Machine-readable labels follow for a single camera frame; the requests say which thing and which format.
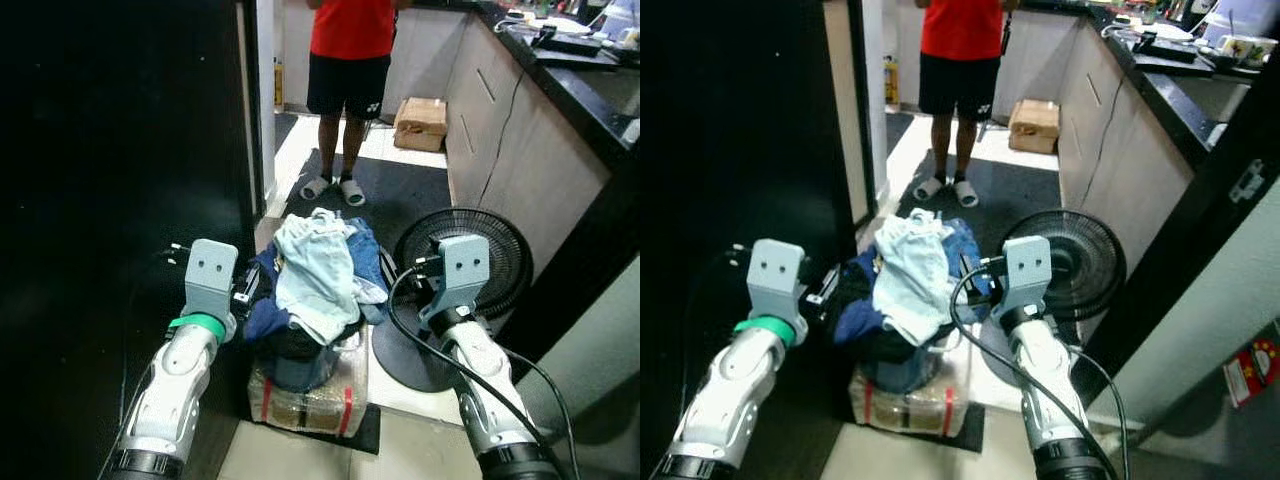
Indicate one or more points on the red printed pack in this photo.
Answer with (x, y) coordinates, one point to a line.
(1255, 370)

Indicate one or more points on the large dark floor mat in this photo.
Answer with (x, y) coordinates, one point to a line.
(400, 195)
(1020, 195)

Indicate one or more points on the brown cardboard box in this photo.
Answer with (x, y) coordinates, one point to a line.
(420, 122)
(1034, 125)

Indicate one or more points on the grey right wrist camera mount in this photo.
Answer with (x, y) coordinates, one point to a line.
(458, 270)
(1025, 268)

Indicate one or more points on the beige cabinet with black counter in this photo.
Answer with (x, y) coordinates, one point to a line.
(1130, 150)
(520, 150)

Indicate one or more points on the silver door latch plate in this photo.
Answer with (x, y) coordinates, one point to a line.
(1248, 180)

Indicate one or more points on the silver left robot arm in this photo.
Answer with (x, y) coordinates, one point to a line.
(730, 390)
(170, 390)

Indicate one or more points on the person in red shirt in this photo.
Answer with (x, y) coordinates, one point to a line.
(350, 50)
(960, 50)

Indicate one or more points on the black metal door post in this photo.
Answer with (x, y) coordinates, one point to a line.
(1200, 220)

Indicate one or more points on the black framed door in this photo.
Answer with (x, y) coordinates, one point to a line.
(120, 150)
(740, 130)

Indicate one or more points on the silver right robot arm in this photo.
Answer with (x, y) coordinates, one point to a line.
(1045, 380)
(490, 390)

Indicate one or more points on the light blue shirt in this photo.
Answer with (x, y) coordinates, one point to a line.
(315, 270)
(915, 270)

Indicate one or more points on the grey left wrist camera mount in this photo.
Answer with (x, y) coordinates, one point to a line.
(778, 275)
(212, 275)

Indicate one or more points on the flower print mug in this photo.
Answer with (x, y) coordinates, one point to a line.
(630, 37)
(1245, 48)

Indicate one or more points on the black floor fan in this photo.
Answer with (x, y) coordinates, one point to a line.
(500, 260)
(1085, 260)

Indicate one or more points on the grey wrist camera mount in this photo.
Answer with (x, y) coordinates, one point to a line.
(212, 275)
(1025, 268)
(778, 275)
(458, 270)

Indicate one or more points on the black garment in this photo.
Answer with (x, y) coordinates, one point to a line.
(295, 345)
(885, 345)

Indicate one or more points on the slate blue garment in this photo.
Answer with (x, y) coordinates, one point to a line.
(300, 375)
(900, 375)

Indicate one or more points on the black flat tray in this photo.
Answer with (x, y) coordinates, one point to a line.
(1175, 58)
(570, 42)

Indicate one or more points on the grey slipper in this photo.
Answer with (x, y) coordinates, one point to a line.
(928, 187)
(352, 190)
(966, 192)
(316, 187)

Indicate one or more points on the plastic wrapped box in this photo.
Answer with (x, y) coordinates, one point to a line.
(910, 410)
(310, 410)

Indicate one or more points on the dark blue garment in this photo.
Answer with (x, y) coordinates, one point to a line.
(265, 315)
(860, 320)

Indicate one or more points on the white countertop appliance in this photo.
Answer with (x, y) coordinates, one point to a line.
(622, 12)
(1240, 18)

